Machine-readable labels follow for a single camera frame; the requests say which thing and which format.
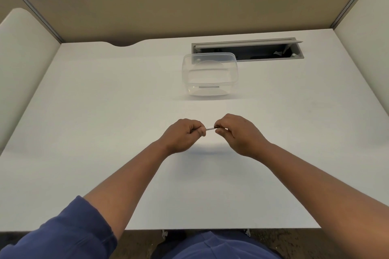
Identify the person's left forearm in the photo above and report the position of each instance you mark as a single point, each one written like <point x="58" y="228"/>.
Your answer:
<point x="127" y="189"/>

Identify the person's blue sleeve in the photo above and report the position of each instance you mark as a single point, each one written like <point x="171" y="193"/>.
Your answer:
<point x="60" y="231"/>

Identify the person's blue clothing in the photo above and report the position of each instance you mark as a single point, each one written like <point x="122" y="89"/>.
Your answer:
<point x="212" y="245"/>

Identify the person's left thumb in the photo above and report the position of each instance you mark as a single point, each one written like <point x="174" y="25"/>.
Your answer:
<point x="197" y="122"/>

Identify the person's right hand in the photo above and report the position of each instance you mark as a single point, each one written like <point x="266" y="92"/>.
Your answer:
<point x="243" y="136"/>

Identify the clear plastic container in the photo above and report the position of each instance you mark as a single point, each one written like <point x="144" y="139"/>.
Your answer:
<point x="209" y="74"/>

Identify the person's right forearm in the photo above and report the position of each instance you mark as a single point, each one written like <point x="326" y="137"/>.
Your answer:
<point x="328" y="198"/>

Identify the person's left hand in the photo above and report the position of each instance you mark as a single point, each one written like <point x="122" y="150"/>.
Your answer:
<point x="179" y="137"/>

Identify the cream side divider panel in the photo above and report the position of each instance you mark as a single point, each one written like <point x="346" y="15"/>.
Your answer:
<point x="24" y="76"/>
<point x="364" y="46"/>

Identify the beige desk partition panel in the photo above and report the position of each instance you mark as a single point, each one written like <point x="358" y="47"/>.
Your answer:
<point x="194" y="7"/>

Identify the person's right thumb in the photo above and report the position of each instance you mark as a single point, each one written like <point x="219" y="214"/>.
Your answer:
<point x="221" y="119"/>

